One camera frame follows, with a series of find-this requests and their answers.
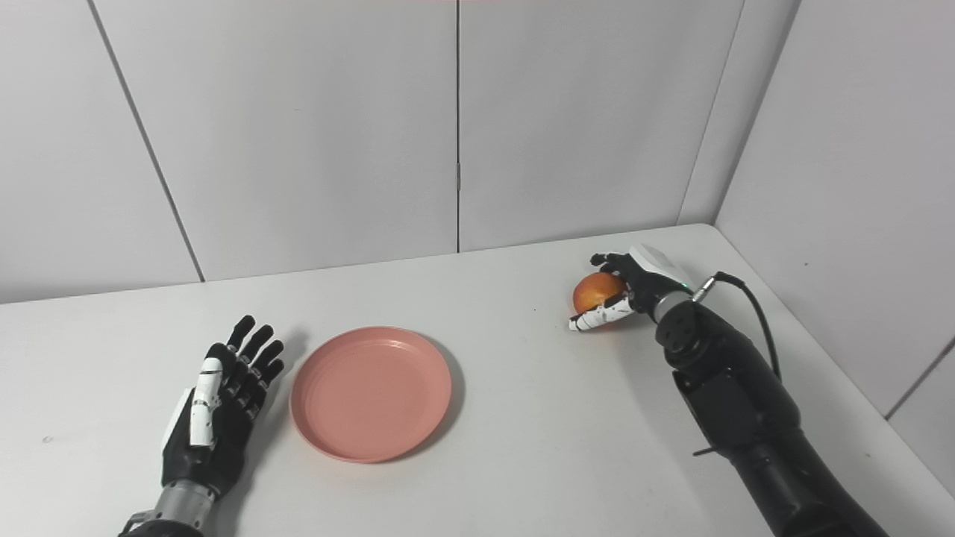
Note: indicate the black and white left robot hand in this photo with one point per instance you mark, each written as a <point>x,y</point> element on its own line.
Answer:
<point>220,432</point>

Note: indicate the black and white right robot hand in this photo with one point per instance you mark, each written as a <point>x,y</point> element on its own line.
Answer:
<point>649,280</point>

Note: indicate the pink round plate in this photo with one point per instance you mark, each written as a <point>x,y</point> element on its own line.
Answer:
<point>371,394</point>

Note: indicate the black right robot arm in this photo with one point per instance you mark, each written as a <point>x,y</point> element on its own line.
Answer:
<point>739,403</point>

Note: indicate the red yellow pomegranate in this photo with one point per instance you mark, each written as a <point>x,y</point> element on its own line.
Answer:
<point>593,291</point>

